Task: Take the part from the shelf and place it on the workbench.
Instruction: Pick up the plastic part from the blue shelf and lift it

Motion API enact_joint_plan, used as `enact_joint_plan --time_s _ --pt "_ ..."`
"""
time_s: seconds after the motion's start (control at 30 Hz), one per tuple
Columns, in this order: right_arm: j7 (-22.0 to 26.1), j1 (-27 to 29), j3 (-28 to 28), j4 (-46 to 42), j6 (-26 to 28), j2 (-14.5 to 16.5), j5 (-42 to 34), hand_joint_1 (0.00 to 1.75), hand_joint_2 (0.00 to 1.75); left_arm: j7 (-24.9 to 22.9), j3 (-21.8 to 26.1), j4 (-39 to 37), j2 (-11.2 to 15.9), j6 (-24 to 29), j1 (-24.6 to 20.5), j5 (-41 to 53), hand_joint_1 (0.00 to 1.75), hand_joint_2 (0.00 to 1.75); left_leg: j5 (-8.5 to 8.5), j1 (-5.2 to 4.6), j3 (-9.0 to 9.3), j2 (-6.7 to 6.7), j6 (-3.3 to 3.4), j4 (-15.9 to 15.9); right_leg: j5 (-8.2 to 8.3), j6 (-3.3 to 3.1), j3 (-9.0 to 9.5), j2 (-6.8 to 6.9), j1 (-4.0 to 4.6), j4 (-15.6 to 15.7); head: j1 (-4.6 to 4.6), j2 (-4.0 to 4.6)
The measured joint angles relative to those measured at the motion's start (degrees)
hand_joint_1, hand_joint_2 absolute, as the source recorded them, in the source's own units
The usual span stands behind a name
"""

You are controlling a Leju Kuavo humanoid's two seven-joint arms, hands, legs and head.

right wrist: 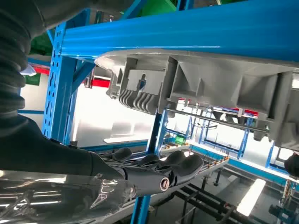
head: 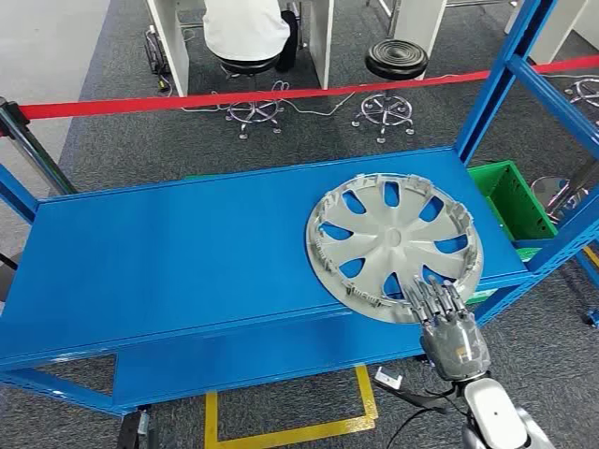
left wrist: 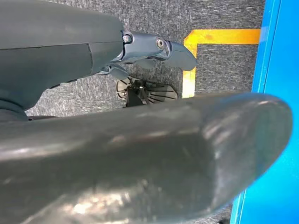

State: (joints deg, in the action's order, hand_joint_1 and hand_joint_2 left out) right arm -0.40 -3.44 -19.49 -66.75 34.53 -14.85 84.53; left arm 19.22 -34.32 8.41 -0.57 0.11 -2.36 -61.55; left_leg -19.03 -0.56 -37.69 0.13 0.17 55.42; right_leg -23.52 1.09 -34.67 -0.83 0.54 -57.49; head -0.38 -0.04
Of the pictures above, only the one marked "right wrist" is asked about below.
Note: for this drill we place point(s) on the blue steel shelf rack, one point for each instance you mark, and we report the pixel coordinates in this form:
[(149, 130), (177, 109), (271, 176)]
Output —
[(163, 31)]

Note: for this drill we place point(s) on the blue steel flow rack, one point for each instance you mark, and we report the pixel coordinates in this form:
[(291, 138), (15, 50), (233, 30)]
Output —
[(244, 142)]

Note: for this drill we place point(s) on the green plastic bin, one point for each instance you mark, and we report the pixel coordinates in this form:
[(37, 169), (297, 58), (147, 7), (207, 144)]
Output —
[(158, 7)]

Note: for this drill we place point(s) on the red barrier belt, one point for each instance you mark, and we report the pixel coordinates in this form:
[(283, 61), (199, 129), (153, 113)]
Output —
[(100, 83)]

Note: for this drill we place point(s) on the black metal frame cart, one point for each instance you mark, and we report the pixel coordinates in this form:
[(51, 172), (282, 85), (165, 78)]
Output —
[(205, 201)]

